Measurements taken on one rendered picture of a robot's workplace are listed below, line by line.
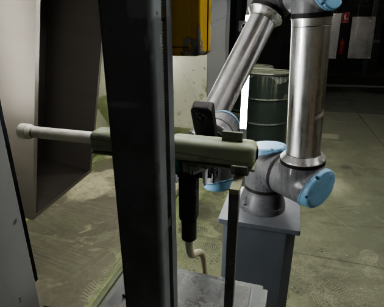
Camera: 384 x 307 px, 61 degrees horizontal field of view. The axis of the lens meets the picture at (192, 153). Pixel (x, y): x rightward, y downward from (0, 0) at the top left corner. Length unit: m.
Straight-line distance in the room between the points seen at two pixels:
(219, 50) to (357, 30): 5.27
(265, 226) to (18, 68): 1.16
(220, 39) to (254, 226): 2.37
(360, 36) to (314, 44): 7.22
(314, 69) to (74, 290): 1.57
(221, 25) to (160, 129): 3.01
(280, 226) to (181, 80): 2.46
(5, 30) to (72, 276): 1.28
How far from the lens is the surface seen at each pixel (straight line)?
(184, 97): 3.50
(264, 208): 1.30
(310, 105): 1.06
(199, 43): 0.38
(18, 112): 1.57
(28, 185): 1.69
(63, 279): 2.04
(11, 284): 1.00
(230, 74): 1.01
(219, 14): 3.35
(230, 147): 0.54
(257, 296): 0.77
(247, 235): 1.31
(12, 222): 0.94
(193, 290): 0.75
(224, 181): 0.88
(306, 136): 1.09
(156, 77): 0.34
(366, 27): 8.29
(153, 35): 0.34
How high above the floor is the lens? 1.32
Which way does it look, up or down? 21 degrees down
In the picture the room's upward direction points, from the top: straight up
